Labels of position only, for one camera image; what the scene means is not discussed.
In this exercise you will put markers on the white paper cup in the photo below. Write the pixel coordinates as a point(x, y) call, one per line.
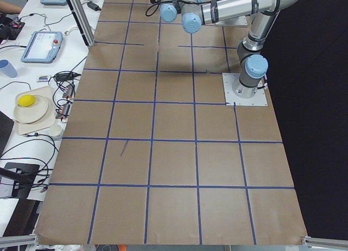
point(56, 131)

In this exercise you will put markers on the aluminium frame post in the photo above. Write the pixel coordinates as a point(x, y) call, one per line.
point(82, 22)

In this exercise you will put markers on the light blue plastic cup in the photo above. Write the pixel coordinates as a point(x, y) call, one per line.
point(7, 68)

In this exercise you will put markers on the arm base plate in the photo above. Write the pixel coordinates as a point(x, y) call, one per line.
point(240, 21)
point(238, 95)

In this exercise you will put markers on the black power adapter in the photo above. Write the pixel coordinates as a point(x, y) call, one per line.
point(93, 6)

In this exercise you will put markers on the black camera stand base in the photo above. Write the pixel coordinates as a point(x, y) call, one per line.
point(22, 175)

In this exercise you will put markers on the beige plate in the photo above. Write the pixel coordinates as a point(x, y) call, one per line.
point(32, 113)

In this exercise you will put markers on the yellow lemon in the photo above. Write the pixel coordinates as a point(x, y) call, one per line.
point(26, 101)

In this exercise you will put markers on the beige tray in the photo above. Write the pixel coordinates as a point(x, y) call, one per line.
point(46, 121)

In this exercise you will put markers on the person forearm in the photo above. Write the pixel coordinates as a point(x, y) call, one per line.
point(8, 8)

